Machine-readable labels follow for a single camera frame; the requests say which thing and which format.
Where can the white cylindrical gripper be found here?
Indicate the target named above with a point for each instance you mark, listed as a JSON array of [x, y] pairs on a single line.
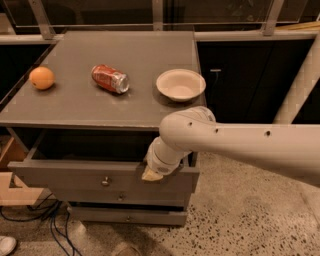
[[160, 165]]

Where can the grey top drawer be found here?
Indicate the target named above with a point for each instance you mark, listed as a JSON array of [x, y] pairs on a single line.
[[97, 160]]

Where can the grey drawer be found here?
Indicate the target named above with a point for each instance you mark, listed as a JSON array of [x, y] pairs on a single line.
[[97, 160], [148, 217], [126, 197]]

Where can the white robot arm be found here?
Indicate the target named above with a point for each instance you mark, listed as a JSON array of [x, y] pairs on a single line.
[[289, 145]]

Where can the grey middle drawer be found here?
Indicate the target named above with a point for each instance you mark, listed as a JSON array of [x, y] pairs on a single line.
[[126, 197]]

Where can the grey bottom drawer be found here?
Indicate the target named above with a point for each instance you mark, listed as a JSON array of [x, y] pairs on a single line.
[[148, 217]]

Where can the grey drawer cabinet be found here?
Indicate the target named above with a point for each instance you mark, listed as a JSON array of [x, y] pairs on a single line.
[[76, 102]]

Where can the brown shoe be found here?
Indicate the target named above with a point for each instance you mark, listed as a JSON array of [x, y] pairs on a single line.
[[127, 251]]

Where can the white paper bowl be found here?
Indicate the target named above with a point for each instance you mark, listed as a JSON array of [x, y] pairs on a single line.
[[180, 85]]

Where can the red soda can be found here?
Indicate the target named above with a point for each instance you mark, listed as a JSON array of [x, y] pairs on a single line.
[[110, 79]]

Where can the black low cabinet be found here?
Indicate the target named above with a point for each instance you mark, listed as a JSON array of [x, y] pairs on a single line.
[[247, 81]]

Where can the light wooden box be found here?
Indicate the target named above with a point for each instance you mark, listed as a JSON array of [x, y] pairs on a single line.
[[13, 192]]

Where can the orange fruit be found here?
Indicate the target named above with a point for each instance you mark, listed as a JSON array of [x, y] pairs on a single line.
[[42, 78]]

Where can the white shoe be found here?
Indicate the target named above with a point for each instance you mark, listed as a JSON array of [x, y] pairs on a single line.
[[7, 245]]

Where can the metal glass railing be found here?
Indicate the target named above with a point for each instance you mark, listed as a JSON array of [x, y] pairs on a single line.
[[46, 21]]

